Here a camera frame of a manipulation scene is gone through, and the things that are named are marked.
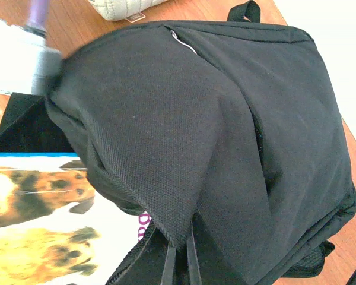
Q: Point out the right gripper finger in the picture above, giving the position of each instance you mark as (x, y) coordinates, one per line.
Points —
(169, 271)

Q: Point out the black student backpack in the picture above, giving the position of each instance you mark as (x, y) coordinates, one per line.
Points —
(230, 128)

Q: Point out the dog picture book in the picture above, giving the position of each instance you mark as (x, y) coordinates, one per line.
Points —
(55, 228)

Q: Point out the beige pencil case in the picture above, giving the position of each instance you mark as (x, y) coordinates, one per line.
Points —
(116, 10)

